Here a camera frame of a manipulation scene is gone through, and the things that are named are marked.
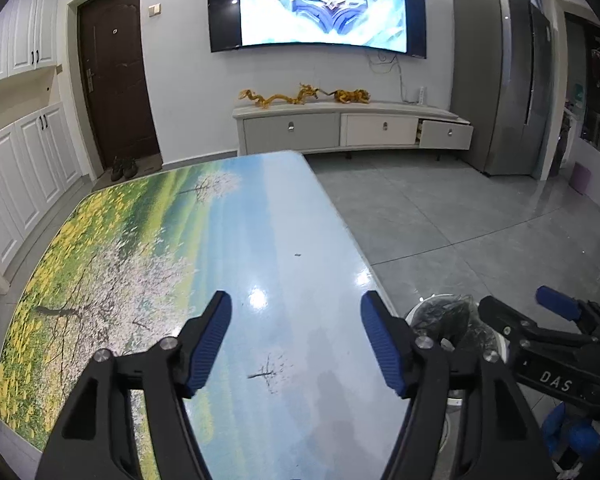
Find white round trash bin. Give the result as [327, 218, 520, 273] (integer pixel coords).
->
[403, 292, 512, 456]

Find blue gloved right hand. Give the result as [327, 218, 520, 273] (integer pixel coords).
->
[541, 402, 600, 470]

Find purple stool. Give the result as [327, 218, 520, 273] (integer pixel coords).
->
[569, 162, 592, 195]

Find white power strip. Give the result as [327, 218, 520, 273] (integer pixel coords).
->
[417, 86, 427, 105]

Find grey refrigerator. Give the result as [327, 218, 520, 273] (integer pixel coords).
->
[451, 0, 553, 176]

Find pair of dark shoes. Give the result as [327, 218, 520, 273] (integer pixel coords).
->
[110, 157, 138, 182]

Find white shoe cabinet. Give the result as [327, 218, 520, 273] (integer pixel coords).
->
[0, 0, 82, 295]

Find golden tiger figurine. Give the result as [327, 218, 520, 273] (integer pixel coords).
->
[328, 89, 370, 104]

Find white tv cabinet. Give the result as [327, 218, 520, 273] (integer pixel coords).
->
[233, 102, 474, 155]

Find golden dragon figurine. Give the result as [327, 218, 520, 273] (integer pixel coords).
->
[238, 84, 318, 110]

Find dark brown entrance door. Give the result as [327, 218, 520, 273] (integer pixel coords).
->
[78, 0, 160, 168]

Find wall mounted television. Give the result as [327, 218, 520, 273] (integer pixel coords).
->
[208, 0, 427, 58]

